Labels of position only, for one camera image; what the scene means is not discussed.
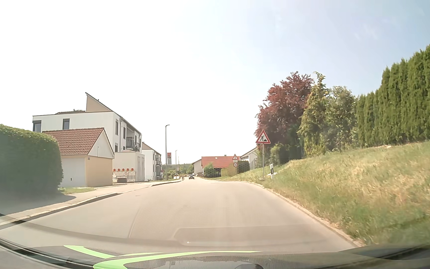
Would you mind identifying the grass bank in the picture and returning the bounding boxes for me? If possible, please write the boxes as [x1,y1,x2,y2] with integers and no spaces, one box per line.
[215,139,430,247]

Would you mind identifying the white house with grey roof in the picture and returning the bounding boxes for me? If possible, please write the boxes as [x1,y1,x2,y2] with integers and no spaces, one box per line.
[240,147,260,170]

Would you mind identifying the green conifer tree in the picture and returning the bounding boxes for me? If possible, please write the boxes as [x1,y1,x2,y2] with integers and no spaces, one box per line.
[298,72,330,157]

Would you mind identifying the red and white barrier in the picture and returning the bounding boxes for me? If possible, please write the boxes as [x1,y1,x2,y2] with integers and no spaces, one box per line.
[112,168,136,184]

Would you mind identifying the white building with dark roof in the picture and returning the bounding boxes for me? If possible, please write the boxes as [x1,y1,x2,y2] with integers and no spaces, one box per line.
[141,142,162,182]

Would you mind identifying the tall lamp post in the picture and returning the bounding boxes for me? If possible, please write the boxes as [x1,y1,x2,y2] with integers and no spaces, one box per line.
[164,124,170,181]

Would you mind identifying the white multi-storey building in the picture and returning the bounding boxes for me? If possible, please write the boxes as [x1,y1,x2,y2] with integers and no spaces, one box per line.
[32,92,145,183]

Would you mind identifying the red-leaved tree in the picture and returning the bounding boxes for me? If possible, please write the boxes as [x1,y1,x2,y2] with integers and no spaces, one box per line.
[255,72,314,150]

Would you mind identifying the grey pavement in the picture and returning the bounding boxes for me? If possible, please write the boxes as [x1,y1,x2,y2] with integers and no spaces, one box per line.
[0,179,183,229]

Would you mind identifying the green bushes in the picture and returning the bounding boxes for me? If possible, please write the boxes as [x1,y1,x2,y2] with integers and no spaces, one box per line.
[203,160,251,178]

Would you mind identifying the garage with red tiled roof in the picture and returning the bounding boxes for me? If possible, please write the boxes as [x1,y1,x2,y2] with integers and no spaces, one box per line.
[43,127,115,188]

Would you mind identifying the grey asphalt road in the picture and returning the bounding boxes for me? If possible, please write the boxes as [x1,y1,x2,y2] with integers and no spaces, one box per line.
[0,177,357,255]

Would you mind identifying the car's own bonnet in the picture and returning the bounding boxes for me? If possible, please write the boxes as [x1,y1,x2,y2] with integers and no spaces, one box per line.
[0,224,430,269]

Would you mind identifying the triangular warning road sign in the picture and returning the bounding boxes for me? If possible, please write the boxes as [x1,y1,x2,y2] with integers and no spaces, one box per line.
[255,129,271,181]

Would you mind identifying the row of tall conifers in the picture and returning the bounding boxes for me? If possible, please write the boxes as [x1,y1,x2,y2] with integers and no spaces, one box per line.
[355,31,430,148]

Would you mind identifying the house with orange roof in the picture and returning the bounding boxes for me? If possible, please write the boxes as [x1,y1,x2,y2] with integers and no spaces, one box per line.
[192,155,240,177]

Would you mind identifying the green leafy tree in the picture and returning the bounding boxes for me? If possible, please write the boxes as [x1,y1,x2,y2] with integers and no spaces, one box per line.
[325,85,357,152]

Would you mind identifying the trimmed green hedge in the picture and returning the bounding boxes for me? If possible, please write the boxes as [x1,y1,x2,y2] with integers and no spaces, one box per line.
[0,121,63,199]

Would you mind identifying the small grass patch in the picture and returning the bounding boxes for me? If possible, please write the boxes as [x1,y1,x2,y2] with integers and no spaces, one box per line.
[58,186,96,195]

